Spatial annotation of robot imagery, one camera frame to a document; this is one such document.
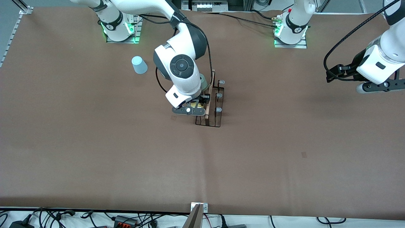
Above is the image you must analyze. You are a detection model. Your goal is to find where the mint green plastic cup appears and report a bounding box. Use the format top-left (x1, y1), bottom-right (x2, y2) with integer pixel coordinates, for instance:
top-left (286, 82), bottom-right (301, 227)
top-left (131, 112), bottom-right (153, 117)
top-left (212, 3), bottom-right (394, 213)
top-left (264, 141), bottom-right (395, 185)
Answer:
top-left (199, 73), bottom-right (210, 92)

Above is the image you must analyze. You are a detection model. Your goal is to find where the black wire cup holder rack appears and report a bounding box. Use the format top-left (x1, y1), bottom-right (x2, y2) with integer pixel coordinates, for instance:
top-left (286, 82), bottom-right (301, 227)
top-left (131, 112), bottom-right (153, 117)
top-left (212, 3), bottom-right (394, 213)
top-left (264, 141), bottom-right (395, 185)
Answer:
top-left (195, 69), bottom-right (226, 128)

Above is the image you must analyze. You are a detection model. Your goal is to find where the light blue plastic cup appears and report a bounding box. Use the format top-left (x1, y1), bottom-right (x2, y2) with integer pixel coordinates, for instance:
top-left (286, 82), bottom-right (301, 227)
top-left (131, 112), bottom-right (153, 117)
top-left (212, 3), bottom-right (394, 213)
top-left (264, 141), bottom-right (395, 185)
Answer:
top-left (131, 56), bottom-right (148, 75)

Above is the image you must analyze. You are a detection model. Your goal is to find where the brown table cover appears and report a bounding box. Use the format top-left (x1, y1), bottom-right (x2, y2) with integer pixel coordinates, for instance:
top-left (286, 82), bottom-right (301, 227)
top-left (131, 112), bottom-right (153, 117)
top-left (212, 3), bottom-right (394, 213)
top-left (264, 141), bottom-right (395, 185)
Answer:
top-left (0, 6), bottom-right (405, 221)

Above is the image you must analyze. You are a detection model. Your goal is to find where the grey background equipment box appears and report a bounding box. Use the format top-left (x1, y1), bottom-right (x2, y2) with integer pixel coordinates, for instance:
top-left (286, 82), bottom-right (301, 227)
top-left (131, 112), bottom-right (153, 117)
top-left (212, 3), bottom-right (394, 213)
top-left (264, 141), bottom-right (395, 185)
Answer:
top-left (182, 0), bottom-right (229, 12)

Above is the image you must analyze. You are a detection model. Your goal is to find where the black plug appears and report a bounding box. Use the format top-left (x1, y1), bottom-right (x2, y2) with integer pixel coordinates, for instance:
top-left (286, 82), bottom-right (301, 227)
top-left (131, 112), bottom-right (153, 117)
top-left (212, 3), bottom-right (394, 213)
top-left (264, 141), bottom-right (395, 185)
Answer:
top-left (218, 215), bottom-right (247, 228)

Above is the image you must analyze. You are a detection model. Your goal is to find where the black orange connector block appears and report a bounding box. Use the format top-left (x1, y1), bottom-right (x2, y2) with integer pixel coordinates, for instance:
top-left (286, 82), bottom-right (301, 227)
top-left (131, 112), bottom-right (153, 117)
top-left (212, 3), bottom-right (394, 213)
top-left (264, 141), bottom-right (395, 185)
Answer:
top-left (113, 215), bottom-right (139, 227)

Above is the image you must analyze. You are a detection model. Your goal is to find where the black power adapter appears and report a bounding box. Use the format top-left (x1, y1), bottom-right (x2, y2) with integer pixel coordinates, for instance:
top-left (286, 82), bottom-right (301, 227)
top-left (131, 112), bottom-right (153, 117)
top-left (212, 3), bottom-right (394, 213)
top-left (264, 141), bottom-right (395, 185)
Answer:
top-left (9, 218), bottom-right (34, 228)

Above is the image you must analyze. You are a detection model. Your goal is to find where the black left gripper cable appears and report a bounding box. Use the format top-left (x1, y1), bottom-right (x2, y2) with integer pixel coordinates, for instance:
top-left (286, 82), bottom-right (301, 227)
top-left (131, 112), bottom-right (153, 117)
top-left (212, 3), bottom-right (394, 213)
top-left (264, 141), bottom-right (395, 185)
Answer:
top-left (323, 0), bottom-right (403, 81)

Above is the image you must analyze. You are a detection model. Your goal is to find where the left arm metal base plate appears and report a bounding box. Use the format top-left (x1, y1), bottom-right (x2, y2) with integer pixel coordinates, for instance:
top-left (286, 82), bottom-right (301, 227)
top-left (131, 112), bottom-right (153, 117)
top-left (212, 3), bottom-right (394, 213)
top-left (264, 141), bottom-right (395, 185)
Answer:
top-left (274, 34), bottom-right (308, 49)

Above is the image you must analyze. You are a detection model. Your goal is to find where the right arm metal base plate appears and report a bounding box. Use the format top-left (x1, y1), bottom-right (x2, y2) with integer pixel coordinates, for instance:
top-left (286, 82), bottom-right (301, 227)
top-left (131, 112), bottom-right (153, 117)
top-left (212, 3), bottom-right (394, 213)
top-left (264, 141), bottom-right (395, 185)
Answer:
top-left (106, 9), bottom-right (142, 44)

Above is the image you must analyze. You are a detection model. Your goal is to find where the long black base cable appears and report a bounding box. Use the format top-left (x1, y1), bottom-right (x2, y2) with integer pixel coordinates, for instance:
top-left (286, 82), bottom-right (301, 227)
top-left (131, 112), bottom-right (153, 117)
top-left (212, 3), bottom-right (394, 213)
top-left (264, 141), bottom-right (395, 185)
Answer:
top-left (202, 11), bottom-right (279, 29)

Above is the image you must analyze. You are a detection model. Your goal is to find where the short black base cable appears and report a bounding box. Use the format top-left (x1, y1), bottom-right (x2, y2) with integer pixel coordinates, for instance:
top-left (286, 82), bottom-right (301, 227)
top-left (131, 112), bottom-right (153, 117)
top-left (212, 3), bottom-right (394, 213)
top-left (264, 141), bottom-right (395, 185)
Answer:
top-left (252, 9), bottom-right (274, 20)

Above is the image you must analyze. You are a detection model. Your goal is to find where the small metal table bracket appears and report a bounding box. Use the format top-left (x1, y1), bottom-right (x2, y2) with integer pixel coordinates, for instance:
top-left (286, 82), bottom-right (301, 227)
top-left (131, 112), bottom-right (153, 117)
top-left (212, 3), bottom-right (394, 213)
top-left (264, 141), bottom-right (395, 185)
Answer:
top-left (190, 202), bottom-right (209, 213)

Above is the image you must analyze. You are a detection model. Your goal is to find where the black curved cable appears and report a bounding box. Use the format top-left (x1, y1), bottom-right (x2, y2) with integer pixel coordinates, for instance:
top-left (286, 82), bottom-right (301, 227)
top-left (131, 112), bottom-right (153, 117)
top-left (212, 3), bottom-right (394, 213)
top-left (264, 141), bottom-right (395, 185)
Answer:
top-left (316, 217), bottom-right (346, 225)

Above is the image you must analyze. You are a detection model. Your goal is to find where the aluminium profile rail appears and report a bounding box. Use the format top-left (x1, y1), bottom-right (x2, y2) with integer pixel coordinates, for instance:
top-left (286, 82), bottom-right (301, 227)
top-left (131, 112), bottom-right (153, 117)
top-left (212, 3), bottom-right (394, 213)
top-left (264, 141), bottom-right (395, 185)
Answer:
top-left (0, 0), bottom-right (33, 68)

